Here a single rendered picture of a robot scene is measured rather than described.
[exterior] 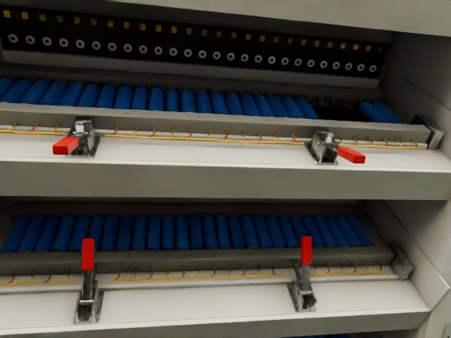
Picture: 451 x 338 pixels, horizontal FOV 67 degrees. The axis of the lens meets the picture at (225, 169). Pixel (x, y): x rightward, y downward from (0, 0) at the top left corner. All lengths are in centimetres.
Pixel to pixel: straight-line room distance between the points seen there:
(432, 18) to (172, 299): 44
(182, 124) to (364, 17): 22
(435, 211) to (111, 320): 44
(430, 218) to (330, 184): 18
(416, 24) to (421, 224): 27
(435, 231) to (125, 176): 41
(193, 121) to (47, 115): 15
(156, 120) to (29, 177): 14
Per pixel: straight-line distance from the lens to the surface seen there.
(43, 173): 39
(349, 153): 36
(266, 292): 49
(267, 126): 41
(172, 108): 43
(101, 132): 40
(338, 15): 41
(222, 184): 38
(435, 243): 55
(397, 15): 44
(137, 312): 46
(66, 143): 32
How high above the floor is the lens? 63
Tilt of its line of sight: 14 degrees down
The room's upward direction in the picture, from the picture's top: 4 degrees clockwise
